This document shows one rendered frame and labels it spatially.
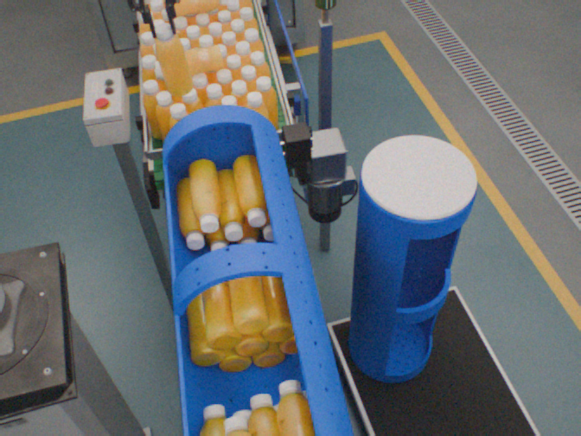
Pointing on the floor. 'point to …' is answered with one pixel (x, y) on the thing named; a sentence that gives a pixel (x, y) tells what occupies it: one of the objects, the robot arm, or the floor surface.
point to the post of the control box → (144, 214)
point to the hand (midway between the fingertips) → (161, 20)
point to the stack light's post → (325, 98)
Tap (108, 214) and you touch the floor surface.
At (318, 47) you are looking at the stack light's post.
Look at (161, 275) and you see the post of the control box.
